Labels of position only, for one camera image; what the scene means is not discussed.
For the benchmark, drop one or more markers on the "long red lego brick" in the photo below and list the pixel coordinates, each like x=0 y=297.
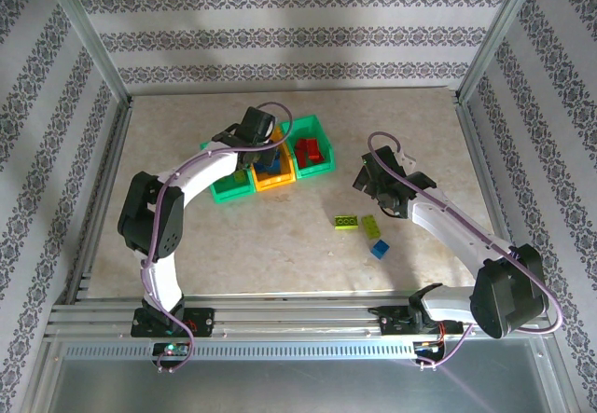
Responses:
x=312 y=146

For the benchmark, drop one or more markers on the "aluminium frame post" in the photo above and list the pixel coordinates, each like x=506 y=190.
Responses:
x=499 y=35
x=88 y=35

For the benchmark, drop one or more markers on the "aluminium mounting rail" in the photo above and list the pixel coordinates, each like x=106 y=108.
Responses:
x=289 y=317

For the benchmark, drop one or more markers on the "flat lime lego brick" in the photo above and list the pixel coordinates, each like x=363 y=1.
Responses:
x=371 y=226

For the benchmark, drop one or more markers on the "tall blue lego brick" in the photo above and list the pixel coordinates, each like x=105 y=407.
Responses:
x=268 y=169

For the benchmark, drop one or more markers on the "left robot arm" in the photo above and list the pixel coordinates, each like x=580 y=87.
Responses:
x=205 y=170

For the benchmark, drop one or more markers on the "green bin holding lime bricks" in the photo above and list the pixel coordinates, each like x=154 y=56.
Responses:
x=228 y=194

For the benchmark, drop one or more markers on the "thick lime lego brick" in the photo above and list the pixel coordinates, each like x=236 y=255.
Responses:
x=346 y=222

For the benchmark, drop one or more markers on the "yellow plastic bin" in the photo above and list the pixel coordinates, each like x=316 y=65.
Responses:
x=275 y=182

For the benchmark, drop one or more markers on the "green bin holding red bricks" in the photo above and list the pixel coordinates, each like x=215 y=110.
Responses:
x=317 y=170

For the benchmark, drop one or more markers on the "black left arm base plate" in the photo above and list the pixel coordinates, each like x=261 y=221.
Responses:
x=200 y=322

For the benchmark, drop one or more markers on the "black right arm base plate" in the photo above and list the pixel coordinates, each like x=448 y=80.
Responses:
x=392 y=322

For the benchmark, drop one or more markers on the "aluminium side rail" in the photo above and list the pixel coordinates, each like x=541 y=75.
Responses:
x=100 y=198
x=480 y=170

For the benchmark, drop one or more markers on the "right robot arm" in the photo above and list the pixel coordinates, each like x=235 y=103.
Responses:
x=448 y=226

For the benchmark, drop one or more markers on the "small blue lego brick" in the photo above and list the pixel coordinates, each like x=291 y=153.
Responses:
x=380 y=249

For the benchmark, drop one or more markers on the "grey metal sheet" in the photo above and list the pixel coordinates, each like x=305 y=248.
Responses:
x=289 y=385

